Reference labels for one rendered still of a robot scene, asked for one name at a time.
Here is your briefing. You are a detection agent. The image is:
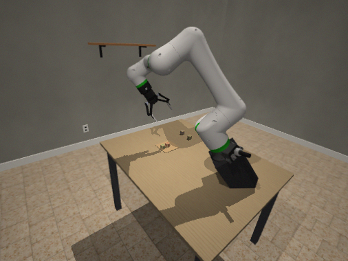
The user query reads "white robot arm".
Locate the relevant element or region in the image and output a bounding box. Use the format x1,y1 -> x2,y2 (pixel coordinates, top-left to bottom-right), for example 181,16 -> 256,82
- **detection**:
127,27 -> 251,164

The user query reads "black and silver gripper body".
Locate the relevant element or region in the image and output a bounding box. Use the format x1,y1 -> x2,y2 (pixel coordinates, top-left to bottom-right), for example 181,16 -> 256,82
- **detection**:
143,89 -> 157,104

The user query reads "tan flat mat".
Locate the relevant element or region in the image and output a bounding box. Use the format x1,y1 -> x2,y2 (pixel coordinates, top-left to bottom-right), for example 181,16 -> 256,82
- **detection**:
156,140 -> 179,153

